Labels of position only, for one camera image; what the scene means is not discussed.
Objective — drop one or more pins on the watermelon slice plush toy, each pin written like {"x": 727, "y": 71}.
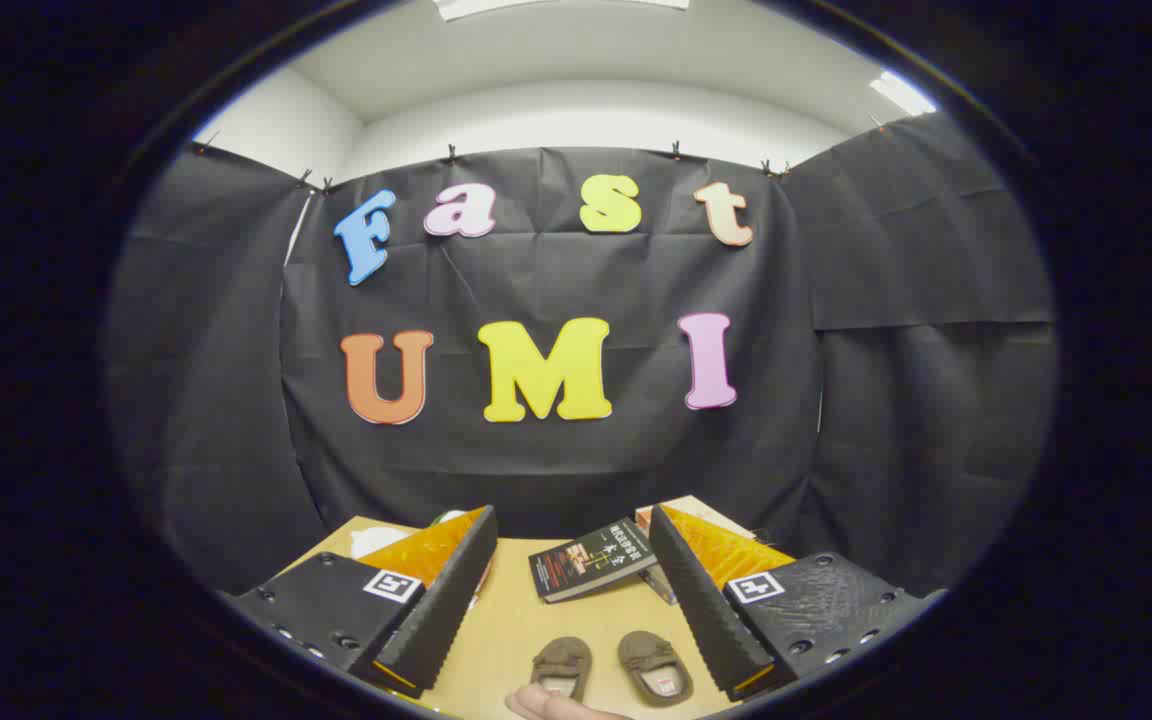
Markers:
{"x": 448, "y": 516}

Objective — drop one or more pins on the white plush toy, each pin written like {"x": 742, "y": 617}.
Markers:
{"x": 376, "y": 541}

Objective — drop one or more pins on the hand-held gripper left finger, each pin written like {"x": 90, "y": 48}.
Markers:
{"x": 446, "y": 610}

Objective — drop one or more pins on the beige cover book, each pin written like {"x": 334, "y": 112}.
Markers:
{"x": 711, "y": 512}

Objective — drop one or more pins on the brown fuzzy shoe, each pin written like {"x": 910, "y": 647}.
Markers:
{"x": 561, "y": 660}
{"x": 651, "y": 655}

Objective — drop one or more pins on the black cover book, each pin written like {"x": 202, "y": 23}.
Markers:
{"x": 586, "y": 560}

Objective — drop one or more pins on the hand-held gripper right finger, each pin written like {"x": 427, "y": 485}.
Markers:
{"x": 701, "y": 610}

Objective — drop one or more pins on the dark blue book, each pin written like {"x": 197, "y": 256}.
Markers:
{"x": 658, "y": 587}

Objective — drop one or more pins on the ceiling light panel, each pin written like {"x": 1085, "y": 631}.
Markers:
{"x": 901, "y": 93}
{"x": 556, "y": 6}

